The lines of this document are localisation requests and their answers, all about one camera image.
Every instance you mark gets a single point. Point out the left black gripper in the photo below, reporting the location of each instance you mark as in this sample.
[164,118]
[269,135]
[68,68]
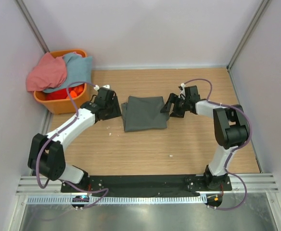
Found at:
[116,111]

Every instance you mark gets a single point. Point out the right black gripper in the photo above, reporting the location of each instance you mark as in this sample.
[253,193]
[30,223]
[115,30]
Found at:
[173,98]

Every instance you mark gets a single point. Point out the dark grey t shirt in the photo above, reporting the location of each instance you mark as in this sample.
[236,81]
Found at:
[141,114]

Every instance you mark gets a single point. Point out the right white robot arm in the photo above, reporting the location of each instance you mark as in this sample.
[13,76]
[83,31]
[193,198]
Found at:
[231,129]

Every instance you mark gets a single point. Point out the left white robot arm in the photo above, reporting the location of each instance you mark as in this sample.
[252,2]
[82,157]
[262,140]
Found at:
[46,157]

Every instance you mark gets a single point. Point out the red orange t shirt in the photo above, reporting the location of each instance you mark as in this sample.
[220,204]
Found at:
[62,94]

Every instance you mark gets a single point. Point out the orange plastic tub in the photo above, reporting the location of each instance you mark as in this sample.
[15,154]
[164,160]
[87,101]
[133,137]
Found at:
[63,106]

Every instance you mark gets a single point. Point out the light blue t shirt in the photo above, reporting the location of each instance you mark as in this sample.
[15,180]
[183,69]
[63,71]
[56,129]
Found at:
[78,71]

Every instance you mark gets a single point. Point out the pink t shirt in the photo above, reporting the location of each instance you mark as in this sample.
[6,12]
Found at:
[50,72]

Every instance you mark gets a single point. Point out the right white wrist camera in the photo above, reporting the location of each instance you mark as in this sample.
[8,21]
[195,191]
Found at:
[182,88]

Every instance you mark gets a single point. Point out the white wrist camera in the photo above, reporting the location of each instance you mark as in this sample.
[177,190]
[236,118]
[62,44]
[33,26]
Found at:
[96,87]
[182,88]

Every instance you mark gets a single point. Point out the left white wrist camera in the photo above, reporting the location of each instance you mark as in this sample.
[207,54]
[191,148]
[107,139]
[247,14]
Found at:
[96,87]

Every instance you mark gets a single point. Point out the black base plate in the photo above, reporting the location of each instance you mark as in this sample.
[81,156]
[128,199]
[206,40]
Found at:
[149,186]

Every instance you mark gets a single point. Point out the slotted cable duct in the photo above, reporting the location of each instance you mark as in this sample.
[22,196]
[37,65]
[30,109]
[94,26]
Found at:
[85,200]

